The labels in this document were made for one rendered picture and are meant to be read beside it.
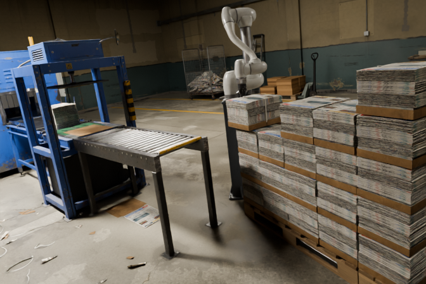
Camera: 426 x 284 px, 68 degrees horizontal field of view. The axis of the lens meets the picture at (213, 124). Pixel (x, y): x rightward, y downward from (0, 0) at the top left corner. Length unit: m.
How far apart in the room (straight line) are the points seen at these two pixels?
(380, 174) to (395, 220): 0.24
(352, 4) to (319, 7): 0.86
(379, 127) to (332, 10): 7.67
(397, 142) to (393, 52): 7.17
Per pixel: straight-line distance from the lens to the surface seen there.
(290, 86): 8.66
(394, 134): 1.70
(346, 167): 1.93
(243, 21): 3.06
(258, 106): 2.50
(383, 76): 1.68
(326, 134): 1.94
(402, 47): 8.76
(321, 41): 9.37
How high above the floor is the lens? 1.45
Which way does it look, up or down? 13 degrees down
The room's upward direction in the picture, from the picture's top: 7 degrees counter-clockwise
